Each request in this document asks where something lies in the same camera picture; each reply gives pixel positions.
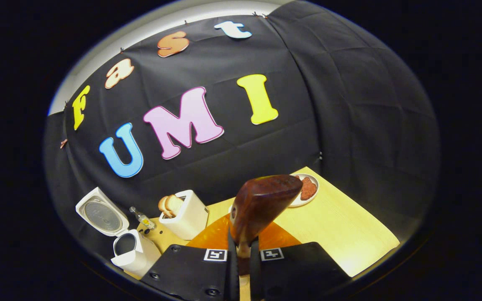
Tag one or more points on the red meat slice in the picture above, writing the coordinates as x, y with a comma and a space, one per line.
308, 189

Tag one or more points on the toast bread slice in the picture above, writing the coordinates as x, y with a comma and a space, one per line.
175, 203
163, 207

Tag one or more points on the white rice cooker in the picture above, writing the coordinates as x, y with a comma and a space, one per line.
136, 255

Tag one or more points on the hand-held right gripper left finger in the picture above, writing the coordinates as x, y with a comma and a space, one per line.
191, 271

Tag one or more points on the white toaster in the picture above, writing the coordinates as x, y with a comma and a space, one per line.
191, 217

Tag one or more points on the small glass bottle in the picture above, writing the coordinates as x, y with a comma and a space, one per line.
142, 218

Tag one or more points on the red cloth clip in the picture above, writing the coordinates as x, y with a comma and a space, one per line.
63, 144

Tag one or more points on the white round plate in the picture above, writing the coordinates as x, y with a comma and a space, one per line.
297, 203

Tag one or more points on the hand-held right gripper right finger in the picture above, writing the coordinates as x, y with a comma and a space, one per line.
299, 271

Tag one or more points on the brown wooden spoon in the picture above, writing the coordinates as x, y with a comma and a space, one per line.
262, 205

